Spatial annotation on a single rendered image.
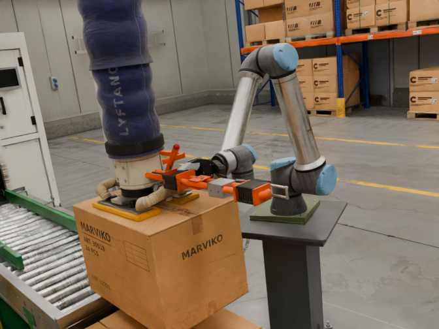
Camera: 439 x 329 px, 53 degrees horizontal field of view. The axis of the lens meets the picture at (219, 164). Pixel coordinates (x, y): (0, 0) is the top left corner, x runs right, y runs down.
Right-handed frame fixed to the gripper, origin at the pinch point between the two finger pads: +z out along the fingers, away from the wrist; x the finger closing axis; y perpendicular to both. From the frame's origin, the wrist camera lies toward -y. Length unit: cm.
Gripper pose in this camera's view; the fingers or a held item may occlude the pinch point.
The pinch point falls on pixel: (183, 179)
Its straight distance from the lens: 153.1
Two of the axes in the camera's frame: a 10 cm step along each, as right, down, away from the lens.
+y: -6.9, -1.1, 7.2
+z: -7.2, 2.6, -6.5
